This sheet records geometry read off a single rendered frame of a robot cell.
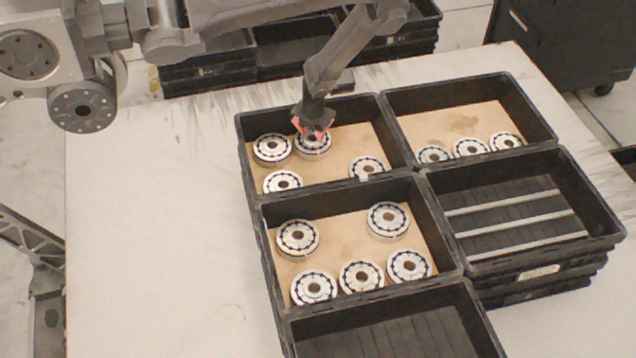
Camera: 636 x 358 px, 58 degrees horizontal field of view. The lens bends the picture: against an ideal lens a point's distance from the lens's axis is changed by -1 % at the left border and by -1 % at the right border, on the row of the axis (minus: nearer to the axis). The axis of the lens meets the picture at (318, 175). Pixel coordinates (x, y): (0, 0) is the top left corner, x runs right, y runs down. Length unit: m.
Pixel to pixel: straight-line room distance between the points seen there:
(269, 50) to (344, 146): 1.16
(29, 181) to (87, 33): 1.98
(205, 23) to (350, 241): 0.68
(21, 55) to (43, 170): 1.96
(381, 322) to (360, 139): 0.55
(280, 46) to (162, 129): 0.98
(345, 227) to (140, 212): 0.58
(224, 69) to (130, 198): 0.87
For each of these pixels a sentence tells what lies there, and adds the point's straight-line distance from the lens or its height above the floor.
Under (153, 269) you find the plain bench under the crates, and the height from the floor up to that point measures 0.70.
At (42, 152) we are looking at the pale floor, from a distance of 2.98.
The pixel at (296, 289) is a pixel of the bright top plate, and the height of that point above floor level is 0.86.
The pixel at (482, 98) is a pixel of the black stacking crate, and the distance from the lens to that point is 1.79.
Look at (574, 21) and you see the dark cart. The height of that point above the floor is 0.56.
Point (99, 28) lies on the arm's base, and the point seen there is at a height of 1.47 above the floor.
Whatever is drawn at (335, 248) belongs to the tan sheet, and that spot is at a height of 0.83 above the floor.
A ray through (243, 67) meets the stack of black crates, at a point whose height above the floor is 0.49.
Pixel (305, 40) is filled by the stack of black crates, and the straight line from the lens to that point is 2.73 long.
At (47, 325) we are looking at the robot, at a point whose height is 0.24.
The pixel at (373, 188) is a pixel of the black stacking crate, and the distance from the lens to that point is 1.40.
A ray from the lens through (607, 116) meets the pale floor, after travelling 3.27.
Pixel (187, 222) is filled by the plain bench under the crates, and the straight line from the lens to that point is 1.62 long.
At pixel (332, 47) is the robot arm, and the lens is 1.21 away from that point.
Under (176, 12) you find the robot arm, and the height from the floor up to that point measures 1.46.
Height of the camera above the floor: 1.97
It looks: 49 degrees down
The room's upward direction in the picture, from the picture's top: 2 degrees clockwise
